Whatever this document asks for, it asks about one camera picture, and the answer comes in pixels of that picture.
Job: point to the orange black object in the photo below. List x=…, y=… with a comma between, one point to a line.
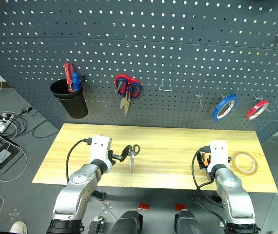
x=205, y=158

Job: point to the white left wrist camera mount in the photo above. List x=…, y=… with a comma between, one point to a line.
x=100, y=148

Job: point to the red tape roll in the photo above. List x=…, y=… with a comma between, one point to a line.
x=252, y=113

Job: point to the dark grey pegboard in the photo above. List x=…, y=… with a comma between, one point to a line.
x=153, y=48

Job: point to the blue tape roll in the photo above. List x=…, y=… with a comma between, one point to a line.
x=218, y=114

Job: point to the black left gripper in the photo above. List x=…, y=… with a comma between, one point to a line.
x=112, y=156

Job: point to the red utility knife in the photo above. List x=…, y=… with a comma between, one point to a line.
x=68, y=75

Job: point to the black plastic cup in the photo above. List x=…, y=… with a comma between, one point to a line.
x=73, y=104

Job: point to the white power strip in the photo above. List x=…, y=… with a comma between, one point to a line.
x=1, y=126

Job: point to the tan transparent tape roll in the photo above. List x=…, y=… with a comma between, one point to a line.
x=236, y=168

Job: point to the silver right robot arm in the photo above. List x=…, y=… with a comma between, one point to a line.
x=231, y=192

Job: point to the blue utility knife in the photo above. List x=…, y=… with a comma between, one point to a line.
x=76, y=81

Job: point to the black flat box white label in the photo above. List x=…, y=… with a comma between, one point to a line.
x=3, y=157

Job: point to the dark rounded shape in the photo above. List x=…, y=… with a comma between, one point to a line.
x=186, y=223
x=129, y=223

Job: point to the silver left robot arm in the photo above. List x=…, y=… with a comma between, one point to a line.
x=76, y=185

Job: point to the black table bracket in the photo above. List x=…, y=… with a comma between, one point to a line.
x=99, y=195

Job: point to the red floor marker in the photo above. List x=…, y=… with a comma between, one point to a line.
x=181, y=207
x=144, y=206

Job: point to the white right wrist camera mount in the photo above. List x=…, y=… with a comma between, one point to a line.
x=217, y=153

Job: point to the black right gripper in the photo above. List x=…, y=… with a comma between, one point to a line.
x=204, y=149

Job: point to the white shoe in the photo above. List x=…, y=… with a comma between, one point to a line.
x=19, y=228

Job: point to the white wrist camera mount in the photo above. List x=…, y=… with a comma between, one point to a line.
x=100, y=148
x=217, y=153

